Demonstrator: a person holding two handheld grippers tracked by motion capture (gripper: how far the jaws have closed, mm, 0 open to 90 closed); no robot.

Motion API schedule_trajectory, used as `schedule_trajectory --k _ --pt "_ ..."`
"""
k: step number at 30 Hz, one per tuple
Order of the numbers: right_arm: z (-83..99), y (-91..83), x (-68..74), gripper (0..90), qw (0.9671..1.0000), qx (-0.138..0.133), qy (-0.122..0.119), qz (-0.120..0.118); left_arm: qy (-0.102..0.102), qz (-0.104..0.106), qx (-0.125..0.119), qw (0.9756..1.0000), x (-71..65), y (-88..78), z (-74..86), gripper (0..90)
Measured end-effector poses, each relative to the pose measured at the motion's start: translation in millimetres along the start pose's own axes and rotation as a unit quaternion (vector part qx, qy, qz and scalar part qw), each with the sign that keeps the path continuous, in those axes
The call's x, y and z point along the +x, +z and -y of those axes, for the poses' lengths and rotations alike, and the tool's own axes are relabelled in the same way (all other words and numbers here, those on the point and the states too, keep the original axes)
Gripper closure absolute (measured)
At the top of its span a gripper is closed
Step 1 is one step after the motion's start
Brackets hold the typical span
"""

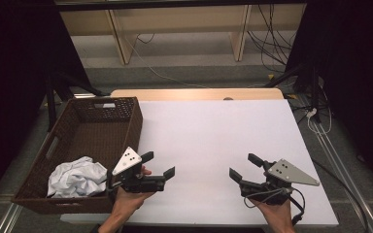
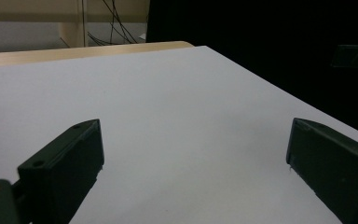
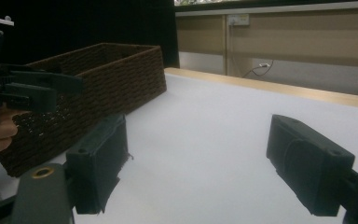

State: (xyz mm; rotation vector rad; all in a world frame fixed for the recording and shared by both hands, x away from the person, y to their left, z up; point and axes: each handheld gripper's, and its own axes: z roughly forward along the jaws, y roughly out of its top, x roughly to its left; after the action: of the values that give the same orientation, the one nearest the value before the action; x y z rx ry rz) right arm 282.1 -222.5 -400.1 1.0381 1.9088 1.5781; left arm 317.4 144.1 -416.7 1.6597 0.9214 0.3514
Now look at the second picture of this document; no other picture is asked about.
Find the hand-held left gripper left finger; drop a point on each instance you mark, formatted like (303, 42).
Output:
(62, 168)

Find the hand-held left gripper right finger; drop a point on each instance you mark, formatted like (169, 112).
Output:
(335, 168)

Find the light wooden table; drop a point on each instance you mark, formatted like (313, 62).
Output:
(74, 53)

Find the beige furniture post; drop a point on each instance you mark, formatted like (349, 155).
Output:
(73, 34)

